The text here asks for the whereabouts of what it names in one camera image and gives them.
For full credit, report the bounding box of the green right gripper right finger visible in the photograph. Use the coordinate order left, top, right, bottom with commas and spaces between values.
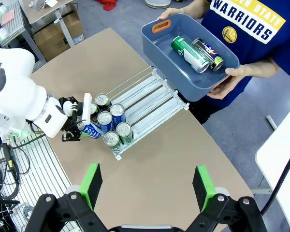
185, 165, 268, 232

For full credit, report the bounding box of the green right gripper left finger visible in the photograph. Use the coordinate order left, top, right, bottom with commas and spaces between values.
25, 163, 109, 232

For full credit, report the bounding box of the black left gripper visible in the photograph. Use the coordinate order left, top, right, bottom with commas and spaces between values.
58, 96, 84, 143

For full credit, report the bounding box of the blue Pocari beverage can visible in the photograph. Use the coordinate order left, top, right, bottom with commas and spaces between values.
110, 103, 126, 130
78, 122, 103, 141
97, 111, 114, 136

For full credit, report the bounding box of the blue bin with orange handles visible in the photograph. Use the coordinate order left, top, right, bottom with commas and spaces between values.
141, 13, 240, 102

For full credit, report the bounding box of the green Chilsung beverage can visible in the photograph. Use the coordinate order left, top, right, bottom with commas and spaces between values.
116, 122, 134, 145
171, 35, 210, 74
103, 131, 123, 152

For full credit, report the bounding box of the person's right forearm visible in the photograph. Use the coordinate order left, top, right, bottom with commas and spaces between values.
181, 0, 212, 20

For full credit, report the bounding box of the person's left forearm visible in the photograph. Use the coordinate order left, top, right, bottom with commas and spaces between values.
244, 58, 281, 79

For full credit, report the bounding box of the person's left hand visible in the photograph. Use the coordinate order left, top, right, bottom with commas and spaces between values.
206, 64, 250, 100

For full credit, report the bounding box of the person's right hand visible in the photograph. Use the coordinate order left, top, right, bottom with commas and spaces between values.
158, 7, 185, 21

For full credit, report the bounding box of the white rounded table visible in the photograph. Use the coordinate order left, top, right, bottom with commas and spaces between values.
255, 98, 290, 232

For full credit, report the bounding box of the big brown cardboard box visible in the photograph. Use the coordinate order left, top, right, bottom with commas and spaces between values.
32, 9, 85, 62

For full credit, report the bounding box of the grey metal shelf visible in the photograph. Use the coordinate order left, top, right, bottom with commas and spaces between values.
0, 0, 48, 71

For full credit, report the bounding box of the tan desk with white leg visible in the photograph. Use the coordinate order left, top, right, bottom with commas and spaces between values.
18, 0, 77, 48

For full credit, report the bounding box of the pink notebook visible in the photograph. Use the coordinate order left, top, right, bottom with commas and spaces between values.
1, 9, 15, 27

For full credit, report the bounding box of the red cloth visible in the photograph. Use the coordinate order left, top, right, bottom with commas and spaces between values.
95, 0, 118, 12

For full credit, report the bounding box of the person in blue Warriors shirt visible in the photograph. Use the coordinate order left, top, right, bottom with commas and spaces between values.
189, 0, 290, 125

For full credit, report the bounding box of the white round object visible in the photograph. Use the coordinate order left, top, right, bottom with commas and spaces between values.
145, 0, 172, 9

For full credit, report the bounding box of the silver slotted base plate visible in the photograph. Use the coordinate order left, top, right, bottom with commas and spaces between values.
0, 134, 80, 232

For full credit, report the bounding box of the black cable bundle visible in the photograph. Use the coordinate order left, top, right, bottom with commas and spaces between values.
0, 135, 31, 201

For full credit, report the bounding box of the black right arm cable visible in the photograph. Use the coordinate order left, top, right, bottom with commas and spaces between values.
260, 145, 290, 216

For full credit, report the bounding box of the white wire can dispenser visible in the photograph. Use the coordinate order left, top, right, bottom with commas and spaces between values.
86, 66, 190, 161

